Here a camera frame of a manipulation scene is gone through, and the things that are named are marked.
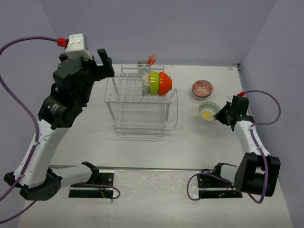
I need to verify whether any white green orange patterned bowl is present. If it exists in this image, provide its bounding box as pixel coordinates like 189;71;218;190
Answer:
142;72;150;96

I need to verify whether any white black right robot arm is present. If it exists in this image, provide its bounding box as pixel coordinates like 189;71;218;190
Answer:
214;95;281;198

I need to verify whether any orange clip on grey block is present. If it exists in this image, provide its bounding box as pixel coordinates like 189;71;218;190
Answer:
137;55;156;65

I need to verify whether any lime green bowl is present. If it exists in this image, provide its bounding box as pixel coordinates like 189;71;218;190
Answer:
150;71;160;95

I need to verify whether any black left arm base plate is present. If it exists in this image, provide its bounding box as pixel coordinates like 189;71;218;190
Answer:
68;171;115;199

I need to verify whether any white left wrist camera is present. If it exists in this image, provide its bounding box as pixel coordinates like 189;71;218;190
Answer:
66;33;93;60

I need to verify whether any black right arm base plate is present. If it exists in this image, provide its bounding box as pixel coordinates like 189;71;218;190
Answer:
197;175;243;199

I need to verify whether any yellow rim patterned bowl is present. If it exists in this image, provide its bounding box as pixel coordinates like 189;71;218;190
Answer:
199;101;221;122

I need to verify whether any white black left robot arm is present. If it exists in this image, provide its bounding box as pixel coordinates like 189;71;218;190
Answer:
4;49;114;201

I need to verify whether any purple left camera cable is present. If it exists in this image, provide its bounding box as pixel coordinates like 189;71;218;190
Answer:
0;36;121;224

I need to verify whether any white wire dish rack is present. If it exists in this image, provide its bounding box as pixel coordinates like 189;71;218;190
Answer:
104;64;178;137

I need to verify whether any red rim zigzag bowl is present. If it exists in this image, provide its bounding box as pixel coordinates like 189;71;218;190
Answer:
191;80;213;99

